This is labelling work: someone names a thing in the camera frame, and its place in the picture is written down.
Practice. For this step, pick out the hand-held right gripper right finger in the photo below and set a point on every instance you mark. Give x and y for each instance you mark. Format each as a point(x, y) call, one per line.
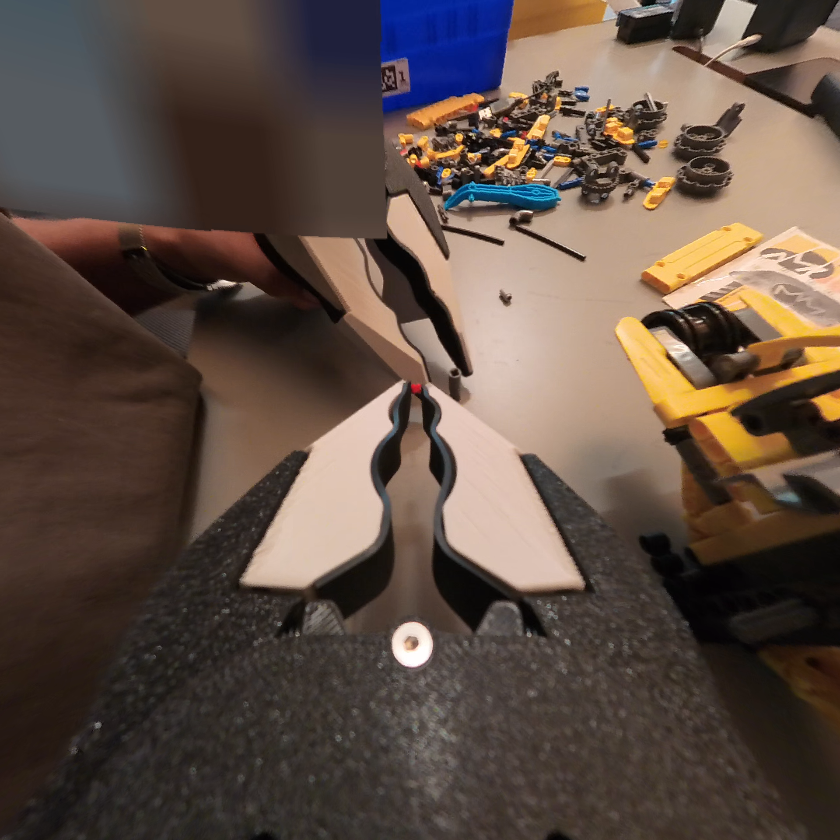
point(499, 512)

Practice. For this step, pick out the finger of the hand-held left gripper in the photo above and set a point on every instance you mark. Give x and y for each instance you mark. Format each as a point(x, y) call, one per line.
point(407, 226)
point(367, 328)

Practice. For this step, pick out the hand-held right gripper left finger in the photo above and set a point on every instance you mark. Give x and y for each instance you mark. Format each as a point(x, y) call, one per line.
point(321, 512)

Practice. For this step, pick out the dark grey toy elbow connector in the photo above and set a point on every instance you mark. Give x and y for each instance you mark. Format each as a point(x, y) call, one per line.
point(522, 219)

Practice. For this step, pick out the person's left forearm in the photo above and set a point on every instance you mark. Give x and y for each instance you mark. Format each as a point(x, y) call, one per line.
point(72, 249)

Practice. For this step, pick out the person's left hand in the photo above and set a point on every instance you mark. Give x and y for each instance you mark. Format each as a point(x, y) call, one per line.
point(262, 269)

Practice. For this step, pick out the black toy rod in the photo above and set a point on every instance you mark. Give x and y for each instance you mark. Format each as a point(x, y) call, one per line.
point(472, 234)
point(551, 241)

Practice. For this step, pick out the blue plastic separator tool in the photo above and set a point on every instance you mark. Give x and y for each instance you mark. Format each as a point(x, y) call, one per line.
point(499, 195)

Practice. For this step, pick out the pile of toy building parts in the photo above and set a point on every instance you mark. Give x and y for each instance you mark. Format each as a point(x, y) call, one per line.
point(512, 154)

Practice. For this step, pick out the blue plastic bin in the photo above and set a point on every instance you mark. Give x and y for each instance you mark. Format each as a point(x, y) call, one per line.
point(453, 39)

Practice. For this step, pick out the yellow box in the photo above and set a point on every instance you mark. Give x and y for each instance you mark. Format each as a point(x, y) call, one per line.
point(551, 16)

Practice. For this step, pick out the wristwatch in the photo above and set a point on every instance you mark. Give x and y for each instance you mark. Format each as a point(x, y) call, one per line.
point(134, 243)

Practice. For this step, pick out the yellow toy vehicle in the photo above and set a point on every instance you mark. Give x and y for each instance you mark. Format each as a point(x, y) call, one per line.
point(754, 420)

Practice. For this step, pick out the black box device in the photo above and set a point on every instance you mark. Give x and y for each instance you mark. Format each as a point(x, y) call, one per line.
point(646, 25)

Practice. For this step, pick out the yellow toy panel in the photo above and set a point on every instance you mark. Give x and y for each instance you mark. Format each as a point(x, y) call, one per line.
point(702, 257)

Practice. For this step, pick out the dark grey toy wheel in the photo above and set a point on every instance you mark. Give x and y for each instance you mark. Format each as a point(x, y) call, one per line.
point(701, 139)
point(705, 176)

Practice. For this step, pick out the dark grey toy lever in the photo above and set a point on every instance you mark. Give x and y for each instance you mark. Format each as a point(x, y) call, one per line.
point(730, 118)

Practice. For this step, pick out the black stand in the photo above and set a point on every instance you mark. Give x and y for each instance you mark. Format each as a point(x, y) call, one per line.
point(781, 23)
point(695, 16)

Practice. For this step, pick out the sticker sheet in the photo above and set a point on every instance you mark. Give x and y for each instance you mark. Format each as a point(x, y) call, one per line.
point(787, 262)

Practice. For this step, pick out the black rounded object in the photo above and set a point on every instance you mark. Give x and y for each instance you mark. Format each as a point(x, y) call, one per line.
point(828, 98)

